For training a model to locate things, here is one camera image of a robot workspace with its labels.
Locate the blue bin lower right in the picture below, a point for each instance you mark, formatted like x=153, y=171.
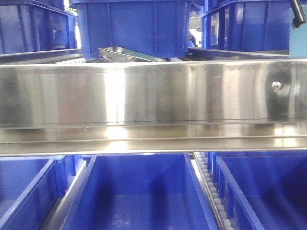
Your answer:
x=262, y=190

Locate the blue bin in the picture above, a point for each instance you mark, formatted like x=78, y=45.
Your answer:
x=140, y=192
x=262, y=190
x=31, y=186
x=154, y=27
x=246, y=25
x=35, y=25

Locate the blue bin upper right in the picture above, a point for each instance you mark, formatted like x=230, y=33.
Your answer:
x=246, y=25

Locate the white roller track right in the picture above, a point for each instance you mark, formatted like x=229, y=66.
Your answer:
x=212, y=192

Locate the steel divider rail left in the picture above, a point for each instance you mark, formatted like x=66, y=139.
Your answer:
x=60, y=211

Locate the blue bin lower left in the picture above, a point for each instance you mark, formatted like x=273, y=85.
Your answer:
x=31, y=186

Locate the steel tray upper shelf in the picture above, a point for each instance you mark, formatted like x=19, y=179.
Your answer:
x=120, y=54

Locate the light teal plastic bin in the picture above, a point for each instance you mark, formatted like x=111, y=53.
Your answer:
x=298, y=36

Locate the stainless steel shelf front rail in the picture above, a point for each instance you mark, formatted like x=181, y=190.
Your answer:
x=94, y=108

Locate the blue bin upper left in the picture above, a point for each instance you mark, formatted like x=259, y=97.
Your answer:
x=35, y=25

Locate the blue bin upper centre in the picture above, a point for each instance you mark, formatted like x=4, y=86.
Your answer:
x=154, y=27

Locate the rail screw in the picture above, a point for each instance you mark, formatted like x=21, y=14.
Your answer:
x=276, y=85

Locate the blue bin lower centre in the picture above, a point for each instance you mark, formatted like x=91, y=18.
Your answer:
x=140, y=192

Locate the black handle upper right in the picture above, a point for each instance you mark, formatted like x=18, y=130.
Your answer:
x=299, y=15

